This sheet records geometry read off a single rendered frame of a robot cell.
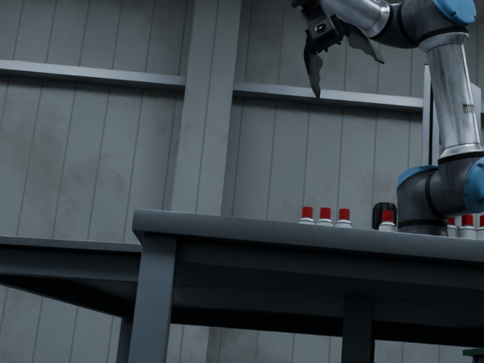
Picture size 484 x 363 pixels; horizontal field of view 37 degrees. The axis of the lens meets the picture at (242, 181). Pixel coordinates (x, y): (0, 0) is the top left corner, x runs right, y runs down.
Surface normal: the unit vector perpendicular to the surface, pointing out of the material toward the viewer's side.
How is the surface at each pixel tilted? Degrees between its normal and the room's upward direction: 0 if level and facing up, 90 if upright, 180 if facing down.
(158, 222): 90
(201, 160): 90
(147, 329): 90
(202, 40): 90
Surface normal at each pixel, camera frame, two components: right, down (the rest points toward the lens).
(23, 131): 0.02, -0.25
